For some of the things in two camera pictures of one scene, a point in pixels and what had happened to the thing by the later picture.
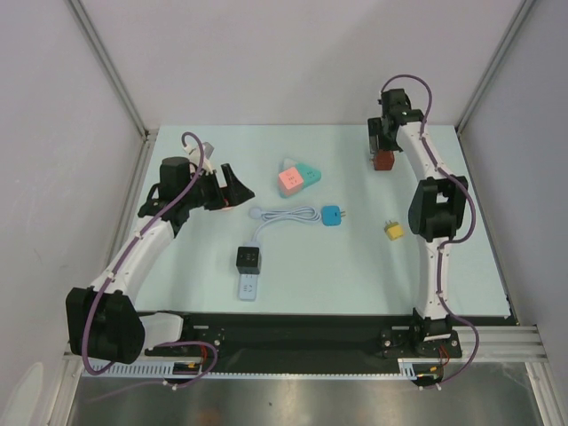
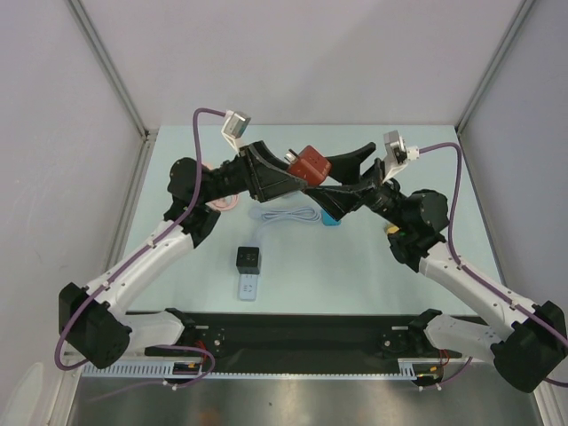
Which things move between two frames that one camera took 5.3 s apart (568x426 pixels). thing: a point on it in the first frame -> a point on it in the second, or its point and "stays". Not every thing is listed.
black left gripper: (233, 193) -> (266, 185)
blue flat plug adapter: (331, 216) stays
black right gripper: (377, 138) -> (373, 183)
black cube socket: (248, 260) stays
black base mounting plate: (304, 338) stays
